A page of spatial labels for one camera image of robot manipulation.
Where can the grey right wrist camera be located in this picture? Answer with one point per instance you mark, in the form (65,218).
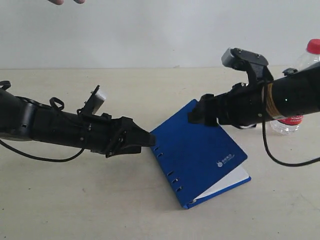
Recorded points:
(254,64)

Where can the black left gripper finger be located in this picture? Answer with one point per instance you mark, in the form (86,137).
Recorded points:
(135,136)
(124,151)

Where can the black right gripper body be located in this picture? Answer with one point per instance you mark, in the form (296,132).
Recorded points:
(241,107)

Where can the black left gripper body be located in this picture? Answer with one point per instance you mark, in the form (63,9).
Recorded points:
(104,133)

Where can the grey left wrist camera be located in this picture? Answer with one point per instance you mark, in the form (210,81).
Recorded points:
(94,102)

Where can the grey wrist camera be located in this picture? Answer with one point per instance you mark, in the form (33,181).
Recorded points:
(254,64)
(94,102)

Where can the blue ring binder notebook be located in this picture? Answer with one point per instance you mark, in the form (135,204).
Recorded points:
(193,157)

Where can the white notebook paper sheets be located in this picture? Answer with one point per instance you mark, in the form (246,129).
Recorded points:
(237,176)

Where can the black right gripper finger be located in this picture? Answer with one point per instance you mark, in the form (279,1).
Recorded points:
(205,111)

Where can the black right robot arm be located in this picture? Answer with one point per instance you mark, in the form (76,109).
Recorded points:
(295,94)

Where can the clear plastic water bottle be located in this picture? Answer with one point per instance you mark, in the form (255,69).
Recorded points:
(295,94)

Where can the person's bare hand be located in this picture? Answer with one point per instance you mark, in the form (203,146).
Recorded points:
(60,2)

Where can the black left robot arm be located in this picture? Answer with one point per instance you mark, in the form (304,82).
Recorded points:
(23,119)

